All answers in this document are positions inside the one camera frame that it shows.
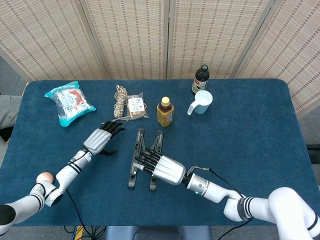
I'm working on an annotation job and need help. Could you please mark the black folding laptop stand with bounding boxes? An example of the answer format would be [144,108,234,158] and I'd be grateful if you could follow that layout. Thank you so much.
[127,127,165,192]

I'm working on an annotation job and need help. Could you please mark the yellow floor strip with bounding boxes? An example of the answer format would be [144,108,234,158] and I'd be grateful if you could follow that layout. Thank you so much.
[74,225,85,240]

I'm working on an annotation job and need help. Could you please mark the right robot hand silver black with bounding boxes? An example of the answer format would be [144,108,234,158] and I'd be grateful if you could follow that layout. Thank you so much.
[133,147,187,186]

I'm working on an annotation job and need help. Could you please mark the blue table cloth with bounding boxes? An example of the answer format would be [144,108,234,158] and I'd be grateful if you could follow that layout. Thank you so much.
[0,78,317,227]

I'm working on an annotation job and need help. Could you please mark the black floor cables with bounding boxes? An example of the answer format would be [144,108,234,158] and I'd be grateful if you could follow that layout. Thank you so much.
[63,225,106,240]

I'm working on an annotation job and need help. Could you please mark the light blue handled cup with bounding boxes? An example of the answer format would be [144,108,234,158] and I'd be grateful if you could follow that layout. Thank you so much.
[187,90,214,116]

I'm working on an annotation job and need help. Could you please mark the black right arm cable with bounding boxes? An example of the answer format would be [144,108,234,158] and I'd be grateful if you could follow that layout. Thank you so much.
[186,166,251,240]

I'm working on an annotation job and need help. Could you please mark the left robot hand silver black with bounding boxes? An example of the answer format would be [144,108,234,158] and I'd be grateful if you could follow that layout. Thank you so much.
[83,120,126,156]

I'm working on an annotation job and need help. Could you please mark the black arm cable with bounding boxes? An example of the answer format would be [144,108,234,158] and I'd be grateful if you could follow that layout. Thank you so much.
[59,152,87,240]
[186,166,251,240]

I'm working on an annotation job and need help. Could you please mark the beige braided rope bundle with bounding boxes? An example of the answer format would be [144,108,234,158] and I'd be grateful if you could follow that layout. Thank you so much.
[100,84,131,125]

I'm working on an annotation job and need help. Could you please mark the bread in clear wrapper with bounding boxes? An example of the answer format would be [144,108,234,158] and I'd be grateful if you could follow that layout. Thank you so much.
[124,92,150,120]

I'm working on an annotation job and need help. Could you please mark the dark sauce bottle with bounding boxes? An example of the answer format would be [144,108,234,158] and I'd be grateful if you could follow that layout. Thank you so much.
[191,64,210,96]

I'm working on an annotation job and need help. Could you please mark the teal snack bag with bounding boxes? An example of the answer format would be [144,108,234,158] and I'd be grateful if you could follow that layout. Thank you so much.
[44,80,97,128]

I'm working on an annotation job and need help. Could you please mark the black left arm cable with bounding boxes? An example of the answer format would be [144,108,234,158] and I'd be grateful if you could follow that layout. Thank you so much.
[59,152,87,240]

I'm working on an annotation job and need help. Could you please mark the yellow tea bottle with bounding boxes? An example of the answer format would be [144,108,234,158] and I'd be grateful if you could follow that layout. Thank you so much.
[156,96,175,128]

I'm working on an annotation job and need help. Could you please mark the brown egg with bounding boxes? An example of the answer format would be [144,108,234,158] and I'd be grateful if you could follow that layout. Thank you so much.
[36,171,55,185]

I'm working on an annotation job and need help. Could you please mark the bamboo folding screen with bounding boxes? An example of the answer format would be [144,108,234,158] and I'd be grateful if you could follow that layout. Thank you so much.
[0,0,320,118]

